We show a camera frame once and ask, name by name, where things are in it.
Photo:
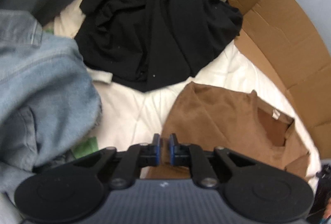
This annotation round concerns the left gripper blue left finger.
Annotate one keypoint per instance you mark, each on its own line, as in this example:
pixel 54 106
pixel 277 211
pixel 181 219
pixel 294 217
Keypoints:
pixel 150 154

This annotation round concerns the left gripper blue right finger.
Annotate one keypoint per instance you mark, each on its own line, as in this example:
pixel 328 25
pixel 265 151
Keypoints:
pixel 179 153

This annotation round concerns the brown printed t-shirt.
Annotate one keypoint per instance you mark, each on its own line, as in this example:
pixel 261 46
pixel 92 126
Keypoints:
pixel 214 116

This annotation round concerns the cream bear print bedsheet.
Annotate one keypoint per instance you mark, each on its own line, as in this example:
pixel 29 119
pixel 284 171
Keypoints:
pixel 130 116

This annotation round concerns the grey blue denim garment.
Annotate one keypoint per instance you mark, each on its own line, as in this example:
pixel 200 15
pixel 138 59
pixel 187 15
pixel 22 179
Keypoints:
pixel 48 102

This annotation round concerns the black garment pile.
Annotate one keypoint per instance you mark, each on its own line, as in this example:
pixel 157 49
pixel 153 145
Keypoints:
pixel 150 44

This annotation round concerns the brown cardboard sheet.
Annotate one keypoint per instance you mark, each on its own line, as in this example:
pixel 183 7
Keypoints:
pixel 281 40

